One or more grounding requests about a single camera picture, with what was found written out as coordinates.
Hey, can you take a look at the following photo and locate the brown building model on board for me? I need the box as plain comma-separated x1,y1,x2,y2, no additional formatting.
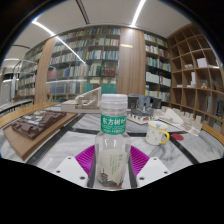
2,109,79,161

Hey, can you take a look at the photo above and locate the white mug yellow handle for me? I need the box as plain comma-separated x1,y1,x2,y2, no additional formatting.
145,120,171,146

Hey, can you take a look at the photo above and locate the white city block model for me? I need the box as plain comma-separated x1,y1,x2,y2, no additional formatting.
155,106,204,136

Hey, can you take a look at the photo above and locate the tall bookshelf wall with books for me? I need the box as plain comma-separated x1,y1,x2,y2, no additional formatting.
13,26,173,105

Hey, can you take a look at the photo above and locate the dark grey house model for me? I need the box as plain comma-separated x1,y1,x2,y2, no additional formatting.
127,94,163,125

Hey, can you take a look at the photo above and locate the beige building model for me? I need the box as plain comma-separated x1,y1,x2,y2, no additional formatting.
60,87,103,114

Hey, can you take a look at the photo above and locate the wooden cubby shelf unit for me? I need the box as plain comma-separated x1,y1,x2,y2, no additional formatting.
167,23,224,134

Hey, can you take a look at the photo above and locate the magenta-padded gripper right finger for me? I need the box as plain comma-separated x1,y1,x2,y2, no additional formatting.
128,144,172,190

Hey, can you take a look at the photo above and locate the clear plastic bottle green label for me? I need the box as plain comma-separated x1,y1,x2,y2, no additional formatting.
94,93,132,190

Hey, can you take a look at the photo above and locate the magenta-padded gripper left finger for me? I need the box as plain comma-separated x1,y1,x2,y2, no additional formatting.
53,144,98,190

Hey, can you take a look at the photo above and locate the straight ceiling light strip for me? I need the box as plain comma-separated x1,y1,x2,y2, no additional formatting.
129,0,147,28

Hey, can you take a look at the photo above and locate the flat round red coaster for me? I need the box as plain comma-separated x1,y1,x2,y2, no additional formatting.
170,133,185,141

